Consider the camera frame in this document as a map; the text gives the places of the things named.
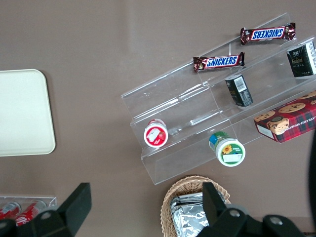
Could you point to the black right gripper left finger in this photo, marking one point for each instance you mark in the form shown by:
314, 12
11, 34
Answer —
74, 205

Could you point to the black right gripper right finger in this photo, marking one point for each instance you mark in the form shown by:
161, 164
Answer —
214, 209

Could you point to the light wicker basket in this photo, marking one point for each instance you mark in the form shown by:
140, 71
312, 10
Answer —
184, 185

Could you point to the beige plastic tray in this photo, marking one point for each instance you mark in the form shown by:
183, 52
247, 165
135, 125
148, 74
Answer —
24, 111

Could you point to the clear acrylic bottle rack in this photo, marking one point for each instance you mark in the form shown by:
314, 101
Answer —
53, 201

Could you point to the foil-wrapped pack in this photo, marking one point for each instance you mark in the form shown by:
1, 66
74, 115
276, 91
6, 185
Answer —
187, 198
190, 219

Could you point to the red Coca-Cola bottle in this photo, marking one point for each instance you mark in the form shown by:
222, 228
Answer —
8, 211
33, 212

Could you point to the green lid sunflower cup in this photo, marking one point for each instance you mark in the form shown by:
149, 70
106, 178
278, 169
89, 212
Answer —
229, 153

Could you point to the red lid yogurt cup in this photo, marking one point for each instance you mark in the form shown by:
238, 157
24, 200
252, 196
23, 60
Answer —
156, 134

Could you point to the clear acrylic stepped shelf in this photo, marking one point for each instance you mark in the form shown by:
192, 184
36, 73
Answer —
177, 103

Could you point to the red tartan cookie box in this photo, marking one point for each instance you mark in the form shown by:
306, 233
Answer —
288, 118

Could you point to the small black carton box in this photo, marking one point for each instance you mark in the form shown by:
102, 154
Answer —
302, 60
239, 90

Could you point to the Snickers chocolate bar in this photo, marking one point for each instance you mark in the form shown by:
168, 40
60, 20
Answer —
219, 61
267, 34

